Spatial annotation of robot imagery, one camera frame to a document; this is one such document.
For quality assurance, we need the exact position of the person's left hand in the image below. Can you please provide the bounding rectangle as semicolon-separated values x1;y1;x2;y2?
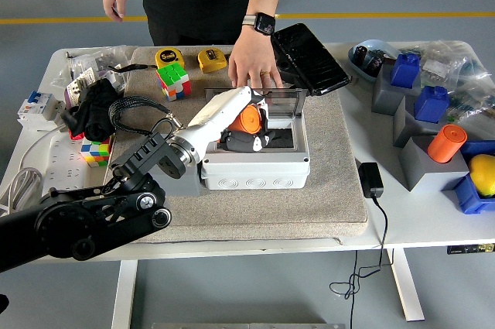
227;26;284;100

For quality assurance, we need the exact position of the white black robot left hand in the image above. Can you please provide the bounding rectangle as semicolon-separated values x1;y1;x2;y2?
176;86;278;155

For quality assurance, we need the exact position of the orange cylinder battery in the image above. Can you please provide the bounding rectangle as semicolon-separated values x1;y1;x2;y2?
427;124;468;163
227;105;265;135

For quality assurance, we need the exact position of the grey plastic junction box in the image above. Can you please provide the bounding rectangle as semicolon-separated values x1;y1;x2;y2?
200;115;311;190

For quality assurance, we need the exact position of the black wrist watch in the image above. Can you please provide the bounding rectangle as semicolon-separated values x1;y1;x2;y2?
242;12;278;37

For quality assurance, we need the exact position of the yellow tape measure black label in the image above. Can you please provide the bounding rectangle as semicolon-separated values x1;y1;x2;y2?
197;48;229;74

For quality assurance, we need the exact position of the large twisted puzzle cube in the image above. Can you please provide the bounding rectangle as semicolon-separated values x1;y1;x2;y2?
155;63;192;102

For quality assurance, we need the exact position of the black zip pouch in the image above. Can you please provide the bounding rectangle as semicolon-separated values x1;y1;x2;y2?
269;22;351;97

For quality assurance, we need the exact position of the yellow tape measure white label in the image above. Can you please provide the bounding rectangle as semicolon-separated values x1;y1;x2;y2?
109;46;184;74

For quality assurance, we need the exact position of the grey block with round hole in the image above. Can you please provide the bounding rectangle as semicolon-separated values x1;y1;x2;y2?
164;158;204;197

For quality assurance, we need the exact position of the black capacitor cylinder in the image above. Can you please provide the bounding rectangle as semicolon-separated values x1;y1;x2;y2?
369;53;384;75
355;45;370;67

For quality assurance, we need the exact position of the grey-brown mat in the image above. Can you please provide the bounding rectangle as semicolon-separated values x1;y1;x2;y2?
94;45;368;245

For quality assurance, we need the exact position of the light blue bowl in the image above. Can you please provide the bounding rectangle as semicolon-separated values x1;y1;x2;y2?
347;39;403;84

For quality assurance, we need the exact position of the small puzzle cube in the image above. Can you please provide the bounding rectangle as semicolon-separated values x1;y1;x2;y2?
80;135;113;168

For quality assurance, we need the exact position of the white circuit breaker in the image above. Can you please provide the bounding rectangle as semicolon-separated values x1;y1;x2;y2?
17;90;66;129

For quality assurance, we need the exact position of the grey block holder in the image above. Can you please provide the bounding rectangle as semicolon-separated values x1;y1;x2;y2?
400;135;471;192
371;64;422;115
392;95;449;149

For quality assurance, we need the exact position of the blue plastic block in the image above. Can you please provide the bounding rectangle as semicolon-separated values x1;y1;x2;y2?
414;85;450;124
389;53;421;89

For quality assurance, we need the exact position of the black power adapter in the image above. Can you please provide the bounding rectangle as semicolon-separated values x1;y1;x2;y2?
358;162;385;199

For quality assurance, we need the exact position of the clear bag with beige parts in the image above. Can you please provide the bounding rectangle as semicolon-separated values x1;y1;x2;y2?
419;39;471;78

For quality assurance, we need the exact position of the white table leg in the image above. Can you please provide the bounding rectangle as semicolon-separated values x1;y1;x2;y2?
390;247;425;322
111;259;139;329

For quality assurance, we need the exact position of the clear bag with green parts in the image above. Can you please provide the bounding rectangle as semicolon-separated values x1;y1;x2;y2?
444;73;495;125

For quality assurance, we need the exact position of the blue plastic bin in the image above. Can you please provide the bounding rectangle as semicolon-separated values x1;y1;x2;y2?
442;139;495;215

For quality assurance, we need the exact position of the yellow lemon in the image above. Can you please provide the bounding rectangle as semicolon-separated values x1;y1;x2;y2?
468;153;495;197

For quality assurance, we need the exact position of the black table control panel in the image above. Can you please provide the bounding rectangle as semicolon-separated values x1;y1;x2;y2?
447;243;495;255

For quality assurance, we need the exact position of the black adapter cord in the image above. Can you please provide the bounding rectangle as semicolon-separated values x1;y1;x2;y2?
329;195;396;329

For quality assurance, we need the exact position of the white power cable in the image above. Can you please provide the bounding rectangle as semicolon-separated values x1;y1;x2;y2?
0;127;67;218

